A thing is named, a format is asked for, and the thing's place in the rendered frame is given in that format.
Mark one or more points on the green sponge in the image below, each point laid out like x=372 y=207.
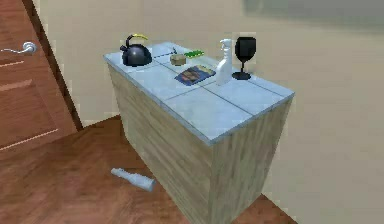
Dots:
x=194 y=53

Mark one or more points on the white spray bottle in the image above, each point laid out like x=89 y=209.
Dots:
x=224 y=68

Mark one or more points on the brown wooden door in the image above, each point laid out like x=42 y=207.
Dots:
x=26 y=76

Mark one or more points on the black wine glass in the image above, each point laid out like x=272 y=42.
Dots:
x=245 y=50

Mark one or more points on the wooden counter with tiled top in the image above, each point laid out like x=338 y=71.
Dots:
x=186 y=140

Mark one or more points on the pale blue bottle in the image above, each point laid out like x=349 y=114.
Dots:
x=133 y=179

